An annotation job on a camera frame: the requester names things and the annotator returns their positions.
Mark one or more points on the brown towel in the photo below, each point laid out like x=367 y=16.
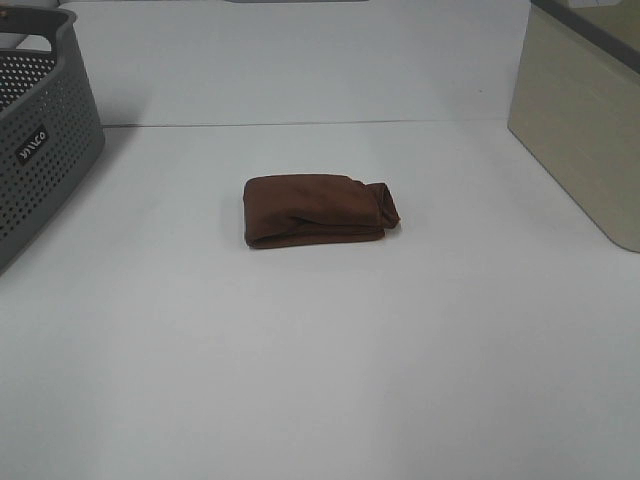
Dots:
x=306 y=209

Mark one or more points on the beige plastic storage box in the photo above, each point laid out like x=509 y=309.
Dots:
x=575 y=107

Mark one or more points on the grey perforated plastic basket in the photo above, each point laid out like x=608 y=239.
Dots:
x=51 y=133

